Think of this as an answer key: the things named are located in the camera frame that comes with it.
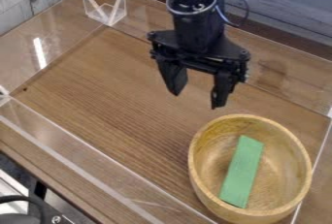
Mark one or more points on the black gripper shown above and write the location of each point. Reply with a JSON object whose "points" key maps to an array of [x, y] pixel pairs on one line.
{"points": [[196, 45]]}

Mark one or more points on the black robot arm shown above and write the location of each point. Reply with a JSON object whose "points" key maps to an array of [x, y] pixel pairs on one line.
{"points": [[196, 45]]}

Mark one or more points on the brown wooden bowl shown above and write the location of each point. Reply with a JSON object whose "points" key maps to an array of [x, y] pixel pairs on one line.
{"points": [[283, 174]]}

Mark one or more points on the black metal table bracket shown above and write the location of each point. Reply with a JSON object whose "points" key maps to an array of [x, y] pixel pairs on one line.
{"points": [[41, 209]]}

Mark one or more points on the green rectangular block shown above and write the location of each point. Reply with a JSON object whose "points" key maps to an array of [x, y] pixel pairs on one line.
{"points": [[241, 172]]}

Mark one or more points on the clear acrylic corner bracket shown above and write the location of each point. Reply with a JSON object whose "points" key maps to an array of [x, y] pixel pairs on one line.
{"points": [[104, 13]]}

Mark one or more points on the clear acrylic enclosure wall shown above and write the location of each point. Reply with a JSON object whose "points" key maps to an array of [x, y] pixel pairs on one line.
{"points": [[89, 122]]}

